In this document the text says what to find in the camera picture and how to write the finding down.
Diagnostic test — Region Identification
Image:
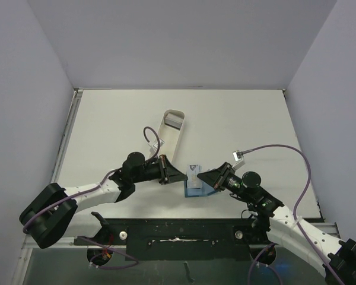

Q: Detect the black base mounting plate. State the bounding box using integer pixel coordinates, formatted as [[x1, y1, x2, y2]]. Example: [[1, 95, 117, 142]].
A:
[[92, 218, 269, 261]]

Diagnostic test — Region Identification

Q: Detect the blue card holder wallet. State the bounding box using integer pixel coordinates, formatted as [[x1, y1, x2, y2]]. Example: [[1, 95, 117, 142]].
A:
[[184, 178, 215, 198]]

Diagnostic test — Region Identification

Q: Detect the white oblong plastic tray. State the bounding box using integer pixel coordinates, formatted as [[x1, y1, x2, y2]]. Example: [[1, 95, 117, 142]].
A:
[[157, 109, 185, 163]]

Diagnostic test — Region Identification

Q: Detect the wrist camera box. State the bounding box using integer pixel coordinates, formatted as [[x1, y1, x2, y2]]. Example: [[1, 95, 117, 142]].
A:
[[233, 150, 244, 167], [149, 140, 164, 152]]

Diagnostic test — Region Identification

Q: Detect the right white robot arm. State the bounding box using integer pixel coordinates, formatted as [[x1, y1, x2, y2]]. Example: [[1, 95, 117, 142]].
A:
[[197, 163, 356, 284]]

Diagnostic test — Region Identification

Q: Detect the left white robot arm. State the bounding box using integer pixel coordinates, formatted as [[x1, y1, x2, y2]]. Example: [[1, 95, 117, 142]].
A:
[[19, 152, 187, 249]]

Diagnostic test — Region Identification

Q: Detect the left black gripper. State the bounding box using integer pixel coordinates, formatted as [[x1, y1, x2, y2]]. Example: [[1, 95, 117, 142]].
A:
[[132, 154, 187, 185]]

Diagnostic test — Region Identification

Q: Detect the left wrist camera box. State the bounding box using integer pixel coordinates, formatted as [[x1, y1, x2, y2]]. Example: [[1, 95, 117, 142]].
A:
[[149, 140, 164, 152]]

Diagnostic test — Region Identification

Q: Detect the aluminium frame rail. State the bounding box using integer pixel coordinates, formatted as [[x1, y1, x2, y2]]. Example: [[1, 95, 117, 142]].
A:
[[11, 88, 84, 284]]

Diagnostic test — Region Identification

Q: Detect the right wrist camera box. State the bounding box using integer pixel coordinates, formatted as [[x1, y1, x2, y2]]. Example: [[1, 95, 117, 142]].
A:
[[233, 150, 244, 167]]

